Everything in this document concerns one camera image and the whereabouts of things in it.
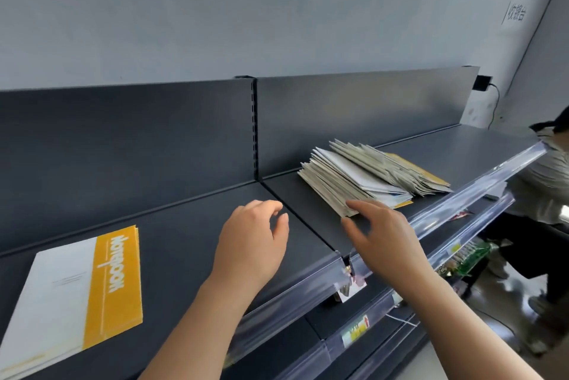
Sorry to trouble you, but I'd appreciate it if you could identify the person's right hand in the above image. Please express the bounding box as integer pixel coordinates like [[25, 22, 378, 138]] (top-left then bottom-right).
[[341, 199, 434, 292]]

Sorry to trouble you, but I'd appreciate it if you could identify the person's left hand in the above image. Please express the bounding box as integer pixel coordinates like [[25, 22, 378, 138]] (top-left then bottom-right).
[[209, 199, 290, 301]]

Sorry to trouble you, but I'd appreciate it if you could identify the pile of white notebooks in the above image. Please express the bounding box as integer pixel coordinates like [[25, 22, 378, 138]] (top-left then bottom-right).
[[298, 138, 454, 218]]

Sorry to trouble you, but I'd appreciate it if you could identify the small orange notebook stack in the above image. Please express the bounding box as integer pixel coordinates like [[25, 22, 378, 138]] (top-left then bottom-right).
[[0, 225, 144, 380]]

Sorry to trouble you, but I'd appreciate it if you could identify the person's left forearm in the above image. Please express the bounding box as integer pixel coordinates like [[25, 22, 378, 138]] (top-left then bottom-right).
[[138, 275, 267, 380]]

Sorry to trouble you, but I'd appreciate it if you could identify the yellow green price tag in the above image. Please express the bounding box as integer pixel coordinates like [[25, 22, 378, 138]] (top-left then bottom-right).
[[341, 315, 370, 349]]

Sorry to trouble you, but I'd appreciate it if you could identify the white grey flat book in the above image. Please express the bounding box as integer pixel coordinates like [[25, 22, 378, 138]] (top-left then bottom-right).
[[482, 182, 507, 201]]

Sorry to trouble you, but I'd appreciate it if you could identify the slotted dark metal upright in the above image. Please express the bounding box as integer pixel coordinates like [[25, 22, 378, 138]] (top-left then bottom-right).
[[235, 75, 261, 183]]

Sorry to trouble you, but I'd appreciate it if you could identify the dark grey back panel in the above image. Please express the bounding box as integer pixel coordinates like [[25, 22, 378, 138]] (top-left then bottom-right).
[[255, 66, 481, 180], [0, 77, 258, 256]]

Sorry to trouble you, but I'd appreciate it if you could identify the white floral patterned panel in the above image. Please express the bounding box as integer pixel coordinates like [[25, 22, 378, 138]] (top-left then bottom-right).
[[460, 86, 500, 129]]

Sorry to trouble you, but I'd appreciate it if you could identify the clear plastic price rail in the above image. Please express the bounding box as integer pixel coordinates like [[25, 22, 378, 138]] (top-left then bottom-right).
[[222, 255, 353, 369], [349, 142, 548, 278], [324, 190, 516, 360]]

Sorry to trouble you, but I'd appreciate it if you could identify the black cable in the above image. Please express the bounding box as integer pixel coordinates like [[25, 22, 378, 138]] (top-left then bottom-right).
[[487, 84, 501, 129]]

